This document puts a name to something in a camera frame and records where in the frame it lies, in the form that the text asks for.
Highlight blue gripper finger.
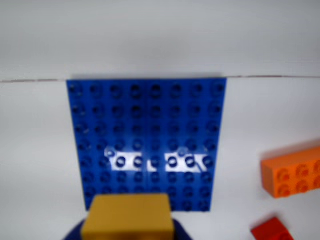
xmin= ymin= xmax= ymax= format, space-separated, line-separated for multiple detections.
xmin=171 ymin=217 xmax=194 ymax=240
xmin=60 ymin=216 xmax=87 ymax=240

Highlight yellow 2x2 block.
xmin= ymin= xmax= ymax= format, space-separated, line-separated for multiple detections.
xmin=80 ymin=193 xmax=176 ymax=240

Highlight red 2x2 block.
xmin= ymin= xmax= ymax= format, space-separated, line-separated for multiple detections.
xmin=250 ymin=216 xmax=296 ymax=240

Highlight orange 2x4 block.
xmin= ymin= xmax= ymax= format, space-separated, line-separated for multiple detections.
xmin=260 ymin=145 xmax=320 ymax=199

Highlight blue 8x8 studded plate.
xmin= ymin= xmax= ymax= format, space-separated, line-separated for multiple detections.
xmin=65 ymin=78 xmax=228 ymax=214

